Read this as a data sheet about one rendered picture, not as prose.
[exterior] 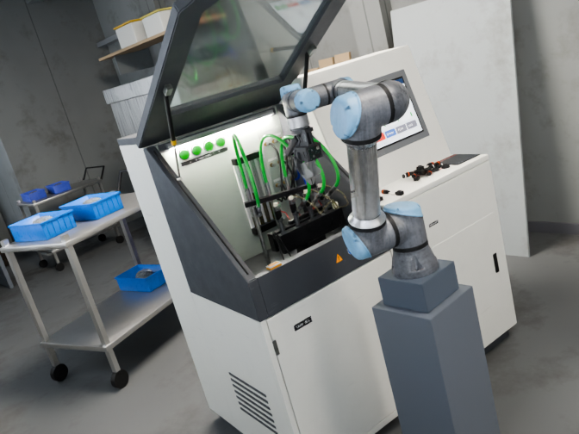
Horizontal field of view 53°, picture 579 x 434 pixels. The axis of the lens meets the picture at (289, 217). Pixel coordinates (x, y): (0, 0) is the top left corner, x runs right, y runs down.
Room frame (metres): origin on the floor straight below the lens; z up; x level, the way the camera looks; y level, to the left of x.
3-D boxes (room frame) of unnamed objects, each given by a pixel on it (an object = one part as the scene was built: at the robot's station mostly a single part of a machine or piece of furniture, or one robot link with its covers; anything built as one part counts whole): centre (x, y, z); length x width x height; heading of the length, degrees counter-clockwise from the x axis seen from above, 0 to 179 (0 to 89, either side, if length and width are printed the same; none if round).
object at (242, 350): (2.34, 0.06, 0.39); 0.70 x 0.58 x 0.79; 122
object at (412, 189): (2.55, -0.63, 0.96); 0.70 x 0.22 x 0.03; 122
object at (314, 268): (2.11, -0.08, 0.87); 0.62 x 0.04 x 0.16; 122
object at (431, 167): (2.58, -0.66, 1.01); 0.23 x 0.11 x 0.06; 122
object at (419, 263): (1.75, -0.35, 0.95); 0.15 x 0.15 x 0.10
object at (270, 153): (2.66, -0.02, 1.20); 0.13 x 0.03 x 0.31; 122
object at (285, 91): (2.05, -0.12, 1.50); 0.09 x 0.08 x 0.11; 17
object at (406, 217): (1.75, -0.35, 1.07); 0.13 x 0.12 x 0.14; 107
